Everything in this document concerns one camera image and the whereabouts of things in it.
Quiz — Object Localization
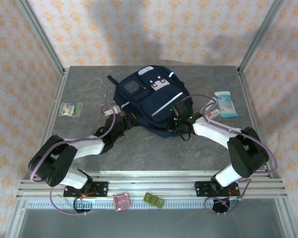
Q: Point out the white charger with cable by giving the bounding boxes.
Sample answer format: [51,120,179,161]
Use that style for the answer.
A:
[103,100,121,117]

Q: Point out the clear packet with red label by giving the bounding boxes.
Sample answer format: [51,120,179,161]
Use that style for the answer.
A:
[200,98,221,119]

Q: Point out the metal forceps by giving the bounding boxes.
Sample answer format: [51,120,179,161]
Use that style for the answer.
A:
[98,77,110,114]

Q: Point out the navy blue backpack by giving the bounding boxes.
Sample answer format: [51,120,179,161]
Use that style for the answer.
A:
[106,64,193,138]

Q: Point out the clear bag of plasters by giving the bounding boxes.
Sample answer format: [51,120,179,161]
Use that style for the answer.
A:
[59,102,83,117]

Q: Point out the blue wet wipes packet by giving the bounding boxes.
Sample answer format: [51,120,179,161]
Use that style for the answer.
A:
[213,91,238,119]

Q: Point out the pink square tray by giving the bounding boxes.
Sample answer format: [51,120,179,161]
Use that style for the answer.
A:
[113,193,131,212]

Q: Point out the grey lower shelf panel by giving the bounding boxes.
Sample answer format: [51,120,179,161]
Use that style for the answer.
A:
[17,209,283,238]

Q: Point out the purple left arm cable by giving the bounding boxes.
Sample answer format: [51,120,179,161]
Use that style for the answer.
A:
[29,115,116,216]

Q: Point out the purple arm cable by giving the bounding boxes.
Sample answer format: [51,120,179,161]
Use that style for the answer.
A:
[29,115,116,216]
[181,94,279,215]

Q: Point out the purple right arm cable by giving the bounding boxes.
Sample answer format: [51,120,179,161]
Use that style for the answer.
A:
[181,94,279,215]

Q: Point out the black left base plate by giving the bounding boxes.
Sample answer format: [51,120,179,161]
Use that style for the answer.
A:
[64,181,109,198]

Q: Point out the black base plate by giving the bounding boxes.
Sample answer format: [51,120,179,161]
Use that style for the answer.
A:
[195,180,243,199]
[64,181,109,198]

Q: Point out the aluminium side rail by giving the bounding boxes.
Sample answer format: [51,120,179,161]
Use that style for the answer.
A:
[32,69,70,179]
[237,68,275,179]

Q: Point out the aluminium cross rail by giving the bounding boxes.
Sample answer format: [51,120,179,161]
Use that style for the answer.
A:
[16,171,288,200]

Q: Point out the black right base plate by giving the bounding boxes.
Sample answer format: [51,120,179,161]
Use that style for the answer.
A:
[195,180,243,199]

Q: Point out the slotted grey cable duct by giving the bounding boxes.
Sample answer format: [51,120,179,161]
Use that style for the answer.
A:
[26,200,240,210]

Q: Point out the aluminium frame post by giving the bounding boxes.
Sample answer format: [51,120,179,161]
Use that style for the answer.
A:
[16,0,67,76]
[238,0,285,74]

